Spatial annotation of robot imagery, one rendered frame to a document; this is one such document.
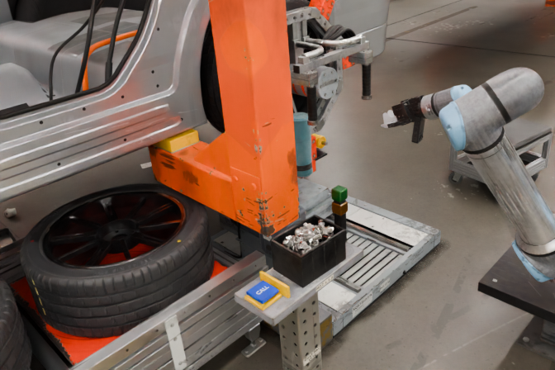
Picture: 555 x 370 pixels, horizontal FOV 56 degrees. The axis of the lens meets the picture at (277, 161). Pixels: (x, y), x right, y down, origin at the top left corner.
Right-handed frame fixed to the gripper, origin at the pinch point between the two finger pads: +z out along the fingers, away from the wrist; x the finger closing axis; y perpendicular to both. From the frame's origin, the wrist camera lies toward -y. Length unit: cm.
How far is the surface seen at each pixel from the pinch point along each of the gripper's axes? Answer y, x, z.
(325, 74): 27.6, 7.8, 11.4
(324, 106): 14.8, -10.3, 33.6
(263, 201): -2, 66, 6
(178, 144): 25, 58, 50
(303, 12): 54, 2, 15
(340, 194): -9, 48, -9
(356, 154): -28, -95, 98
